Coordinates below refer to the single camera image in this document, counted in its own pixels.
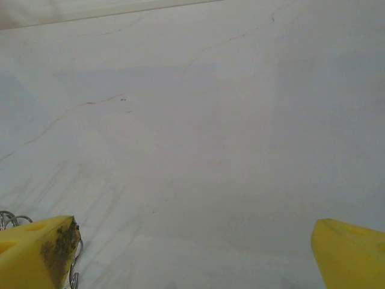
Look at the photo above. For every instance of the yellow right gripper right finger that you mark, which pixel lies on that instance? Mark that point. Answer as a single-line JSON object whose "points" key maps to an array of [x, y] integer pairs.
{"points": [[352, 259]]}

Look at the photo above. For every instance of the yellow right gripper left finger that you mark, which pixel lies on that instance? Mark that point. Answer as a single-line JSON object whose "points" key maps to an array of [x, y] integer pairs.
{"points": [[27, 256]]}

